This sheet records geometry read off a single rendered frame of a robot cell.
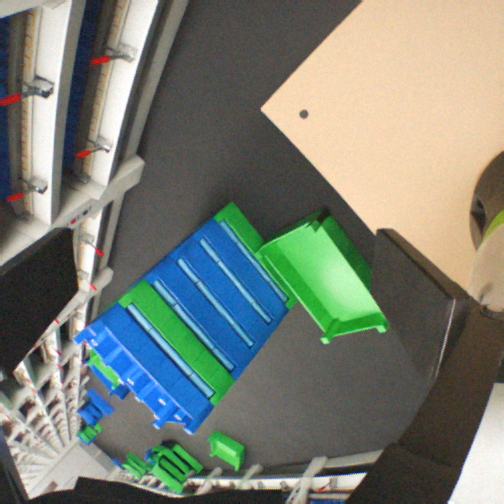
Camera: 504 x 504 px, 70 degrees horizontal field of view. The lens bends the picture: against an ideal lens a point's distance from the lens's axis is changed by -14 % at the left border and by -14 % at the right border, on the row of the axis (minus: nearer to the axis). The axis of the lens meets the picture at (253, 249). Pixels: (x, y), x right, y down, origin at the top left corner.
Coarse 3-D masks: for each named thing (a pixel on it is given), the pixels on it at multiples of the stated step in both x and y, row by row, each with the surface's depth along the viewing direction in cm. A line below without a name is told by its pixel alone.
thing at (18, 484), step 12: (0, 432) 7; (0, 444) 6; (0, 456) 5; (0, 468) 4; (12, 468) 6; (0, 480) 4; (12, 480) 5; (0, 492) 4; (12, 492) 4; (24, 492) 6
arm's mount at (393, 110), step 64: (384, 0) 25; (448, 0) 23; (320, 64) 31; (384, 64) 29; (448, 64) 26; (320, 128) 35; (384, 128) 32; (448, 128) 29; (384, 192) 36; (448, 192) 32; (448, 256) 36
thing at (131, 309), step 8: (128, 312) 82; (136, 312) 81; (136, 320) 81; (144, 320) 81; (144, 328) 81; (152, 328) 82; (152, 336) 82; (160, 336) 82; (160, 344) 82; (168, 344) 83; (168, 352) 82; (176, 352) 83; (176, 360) 83; (184, 360) 85; (184, 368) 83; (192, 376) 83; (200, 384) 84; (208, 392) 84
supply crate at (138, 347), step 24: (120, 312) 78; (120, 336) 76; (144, 336) 79; (120, 360) 94; (144, 360) 78; (168, 360) 81; (144, 384) 95; (168, 384) 79; (192, 384) 82; (192, 408) 80; (192, 432) 78
